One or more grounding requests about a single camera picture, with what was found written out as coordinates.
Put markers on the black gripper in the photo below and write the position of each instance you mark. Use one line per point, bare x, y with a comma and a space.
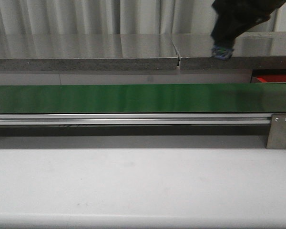
233, 18

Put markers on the right stainless steel counter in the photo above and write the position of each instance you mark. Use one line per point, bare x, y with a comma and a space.
252, 50

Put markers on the stainless steel counter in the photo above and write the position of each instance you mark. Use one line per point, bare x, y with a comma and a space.
252, 50
117, 52

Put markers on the green conveyor belt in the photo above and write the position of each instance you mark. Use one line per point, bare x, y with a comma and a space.
144, 98

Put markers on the red plastic tray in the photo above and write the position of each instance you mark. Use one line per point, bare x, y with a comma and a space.
278, 78

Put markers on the left stainless steel counter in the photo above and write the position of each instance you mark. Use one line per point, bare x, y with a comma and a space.
117, 52

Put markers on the grey pleated curtain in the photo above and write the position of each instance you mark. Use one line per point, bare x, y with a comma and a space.
106, 16

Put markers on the steel conveyor support bracket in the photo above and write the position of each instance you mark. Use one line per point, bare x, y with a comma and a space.
277, 133

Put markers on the aluminium conveyor side rail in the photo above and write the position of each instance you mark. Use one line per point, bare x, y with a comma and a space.
137, 119

